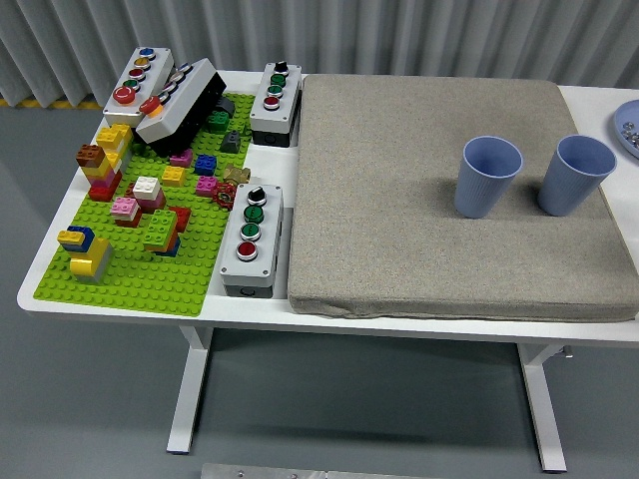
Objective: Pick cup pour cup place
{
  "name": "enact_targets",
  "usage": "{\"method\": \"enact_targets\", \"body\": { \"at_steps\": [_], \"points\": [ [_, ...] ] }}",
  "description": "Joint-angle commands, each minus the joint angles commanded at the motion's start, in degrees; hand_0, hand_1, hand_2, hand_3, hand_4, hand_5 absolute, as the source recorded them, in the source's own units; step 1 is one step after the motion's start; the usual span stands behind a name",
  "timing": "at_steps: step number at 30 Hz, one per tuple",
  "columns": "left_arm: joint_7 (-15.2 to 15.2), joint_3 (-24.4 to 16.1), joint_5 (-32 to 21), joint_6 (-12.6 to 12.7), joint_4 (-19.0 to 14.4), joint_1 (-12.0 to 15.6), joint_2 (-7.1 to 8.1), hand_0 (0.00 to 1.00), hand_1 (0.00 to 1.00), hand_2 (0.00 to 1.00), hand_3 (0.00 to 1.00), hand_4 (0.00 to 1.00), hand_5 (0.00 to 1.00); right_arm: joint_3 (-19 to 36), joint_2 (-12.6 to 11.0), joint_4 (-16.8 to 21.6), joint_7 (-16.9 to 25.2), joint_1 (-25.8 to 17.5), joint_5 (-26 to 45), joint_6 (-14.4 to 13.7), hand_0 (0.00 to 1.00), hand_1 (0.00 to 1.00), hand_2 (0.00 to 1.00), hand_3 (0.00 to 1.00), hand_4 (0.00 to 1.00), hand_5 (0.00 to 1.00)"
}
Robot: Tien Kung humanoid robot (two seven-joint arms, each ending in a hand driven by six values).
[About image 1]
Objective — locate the yellow toy brick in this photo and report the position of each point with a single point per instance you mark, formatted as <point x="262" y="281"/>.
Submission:
<point x="173" y="175"/>

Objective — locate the blue toy brick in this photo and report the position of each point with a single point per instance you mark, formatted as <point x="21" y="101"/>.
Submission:
<point x="204" y="163"/>

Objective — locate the grey-brown cushion mat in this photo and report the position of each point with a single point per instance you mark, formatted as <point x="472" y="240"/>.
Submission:
<point x="389" y="199"/>

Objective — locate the magenta toy brick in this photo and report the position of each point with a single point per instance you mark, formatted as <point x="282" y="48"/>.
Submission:
<point x="205" y="184"/>
<point x="182" y="158"/>

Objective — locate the grey pleated curtain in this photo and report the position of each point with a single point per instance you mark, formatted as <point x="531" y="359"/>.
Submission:
<point x="349" y="35"/>

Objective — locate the five-button grey control box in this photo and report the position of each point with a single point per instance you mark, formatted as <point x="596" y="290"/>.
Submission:
<point x="122" y="107"/>

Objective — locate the brass valve with red wheel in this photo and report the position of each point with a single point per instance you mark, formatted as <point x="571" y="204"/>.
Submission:
<point x="235" y="174"/>

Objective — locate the yellow white brick stack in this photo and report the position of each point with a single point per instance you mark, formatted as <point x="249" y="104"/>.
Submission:
<point x="112" y="136"/>

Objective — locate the yellow grey brick stack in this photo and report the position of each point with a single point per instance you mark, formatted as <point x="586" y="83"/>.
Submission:
<point x="90" y="262"/>

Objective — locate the four-button grey control box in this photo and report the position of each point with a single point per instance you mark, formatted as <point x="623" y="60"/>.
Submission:
<point x="247" y="267"/>
<point x="267" y="117"/>

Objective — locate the yellow black floor tape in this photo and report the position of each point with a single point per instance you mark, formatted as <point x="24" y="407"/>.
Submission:
<point x="50" y="104"/>

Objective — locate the blue yellow brick stack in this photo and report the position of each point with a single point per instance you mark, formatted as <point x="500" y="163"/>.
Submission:
<point x="70" y="238"/>

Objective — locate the green brick stack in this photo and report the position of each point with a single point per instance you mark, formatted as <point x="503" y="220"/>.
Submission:
<point x="160" y="227"/>

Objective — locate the blue ribbed plastic cup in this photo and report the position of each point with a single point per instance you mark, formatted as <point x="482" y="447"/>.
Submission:
<point x="564" y="192"/>
<point x="479" y="194"/>

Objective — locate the five-button box with black base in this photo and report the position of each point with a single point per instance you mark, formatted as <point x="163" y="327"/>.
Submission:
<point x="172" y="112"/>

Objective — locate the blue plate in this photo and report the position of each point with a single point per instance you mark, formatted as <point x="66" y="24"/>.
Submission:
<point x="628" y="114"/>

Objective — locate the grey sloped toy brick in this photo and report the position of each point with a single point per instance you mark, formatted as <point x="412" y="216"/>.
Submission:
<point x="231" y="143"/>

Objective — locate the brown yellow red brick tower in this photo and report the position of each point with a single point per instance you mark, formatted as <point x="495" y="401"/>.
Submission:
<point x="92" y="157"/>

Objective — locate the pink white red brick stack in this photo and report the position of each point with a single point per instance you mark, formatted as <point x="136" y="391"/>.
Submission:
<point x="124" y="205"/>

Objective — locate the green toy brick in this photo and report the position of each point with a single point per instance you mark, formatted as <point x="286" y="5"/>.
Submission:
<point x="218" y="121"/>

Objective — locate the dark grey curved piece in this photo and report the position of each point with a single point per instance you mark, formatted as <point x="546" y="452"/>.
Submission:
<point x="226" y="105"/>

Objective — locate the green studded baseplate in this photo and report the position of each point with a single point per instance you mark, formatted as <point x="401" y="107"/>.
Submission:
<point x="140" y="284"/>

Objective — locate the red toy brick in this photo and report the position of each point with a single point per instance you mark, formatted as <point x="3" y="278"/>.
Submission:
<point x="184" y="217"/>

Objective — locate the white table leg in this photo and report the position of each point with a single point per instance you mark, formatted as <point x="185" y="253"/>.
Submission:
<point x="544" y="409"/>
<point x="187" y="399"/>

